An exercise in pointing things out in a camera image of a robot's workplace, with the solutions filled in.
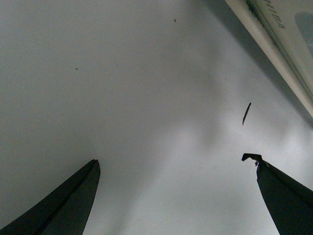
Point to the cream Toshiba toaster oven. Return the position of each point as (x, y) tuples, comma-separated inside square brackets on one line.
[(246, 12)]

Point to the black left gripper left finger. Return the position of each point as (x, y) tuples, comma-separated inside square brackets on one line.
[(65, 211)]

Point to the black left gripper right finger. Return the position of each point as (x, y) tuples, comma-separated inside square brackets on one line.
[(289, 203)]

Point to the cream oven door with window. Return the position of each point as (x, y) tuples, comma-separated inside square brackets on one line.
[(290, 22)]

